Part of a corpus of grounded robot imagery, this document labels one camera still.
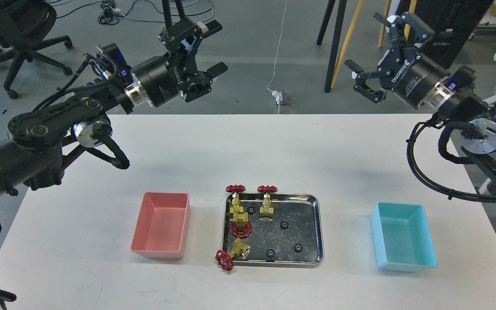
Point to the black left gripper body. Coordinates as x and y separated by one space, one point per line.
158 80

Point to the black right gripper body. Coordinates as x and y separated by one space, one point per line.
404 70

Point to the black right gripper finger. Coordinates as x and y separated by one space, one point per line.
354 67
382 19

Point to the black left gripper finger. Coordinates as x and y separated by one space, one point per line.
216 70
209 28

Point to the brass valve red handle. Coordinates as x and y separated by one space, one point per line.
236 207
225 258
241 226
266 210

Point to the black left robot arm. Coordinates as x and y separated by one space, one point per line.
42 143

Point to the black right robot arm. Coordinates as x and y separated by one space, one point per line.
467 123

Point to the pink plastic box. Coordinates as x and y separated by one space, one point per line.
162 226

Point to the light blue plastic box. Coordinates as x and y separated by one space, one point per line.
402 238

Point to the black easel leg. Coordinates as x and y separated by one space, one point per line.
337 30

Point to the black stand leg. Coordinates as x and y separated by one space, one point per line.
180 9
168 18

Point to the white power adapter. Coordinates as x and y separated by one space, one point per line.
281 97

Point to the black speaker cabinet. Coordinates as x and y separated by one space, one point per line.
453 21

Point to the black office chair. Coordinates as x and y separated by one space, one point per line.
24 24

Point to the shiny metal tray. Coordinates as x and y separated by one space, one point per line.
302 213

